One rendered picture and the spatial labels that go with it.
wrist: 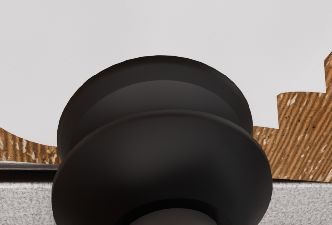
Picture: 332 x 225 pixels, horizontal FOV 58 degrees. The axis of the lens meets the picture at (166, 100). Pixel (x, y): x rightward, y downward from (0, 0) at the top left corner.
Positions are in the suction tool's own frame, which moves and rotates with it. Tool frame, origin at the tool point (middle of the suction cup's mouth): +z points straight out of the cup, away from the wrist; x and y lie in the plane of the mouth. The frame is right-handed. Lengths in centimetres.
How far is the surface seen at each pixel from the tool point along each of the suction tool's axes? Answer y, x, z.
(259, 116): -5.2, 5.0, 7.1
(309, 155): -11.4, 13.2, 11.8
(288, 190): -11.2, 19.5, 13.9
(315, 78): -8.7, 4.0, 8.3
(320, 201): -14.8, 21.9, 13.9
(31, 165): 10.5, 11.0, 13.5
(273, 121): -6.0, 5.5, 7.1
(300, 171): -10.8, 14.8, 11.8
